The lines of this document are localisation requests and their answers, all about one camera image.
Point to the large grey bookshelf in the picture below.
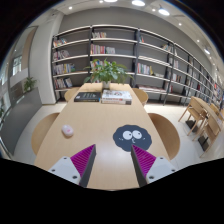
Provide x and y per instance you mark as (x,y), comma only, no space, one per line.
(165,70)

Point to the right near wooden chair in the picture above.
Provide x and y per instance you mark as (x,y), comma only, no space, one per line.
(168,134)

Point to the right far wooden chair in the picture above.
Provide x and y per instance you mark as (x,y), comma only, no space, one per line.
(142,95)

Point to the white red book stack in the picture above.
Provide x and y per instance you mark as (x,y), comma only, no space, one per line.
(116,97)

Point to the pink white computer mouse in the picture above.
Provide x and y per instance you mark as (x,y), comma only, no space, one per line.
(67,130)

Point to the left near wooden chair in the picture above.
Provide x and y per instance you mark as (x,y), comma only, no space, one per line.
(39,135)

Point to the green potted plant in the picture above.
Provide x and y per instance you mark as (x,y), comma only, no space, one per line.
(105,72)

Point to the background green plant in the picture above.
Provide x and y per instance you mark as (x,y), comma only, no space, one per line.
(29,84)

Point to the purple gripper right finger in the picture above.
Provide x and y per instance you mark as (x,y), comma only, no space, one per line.
(149,168)

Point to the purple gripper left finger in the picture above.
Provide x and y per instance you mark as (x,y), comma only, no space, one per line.
(77,168)

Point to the wooden side table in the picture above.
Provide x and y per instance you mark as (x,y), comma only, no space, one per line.
(200,111)

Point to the wooden chair at side table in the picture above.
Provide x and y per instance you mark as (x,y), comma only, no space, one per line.
(209,133)

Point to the black book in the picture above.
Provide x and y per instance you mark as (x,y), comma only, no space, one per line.
(88,97)

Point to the left far wooden chair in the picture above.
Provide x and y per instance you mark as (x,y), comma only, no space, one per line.
(68,94)

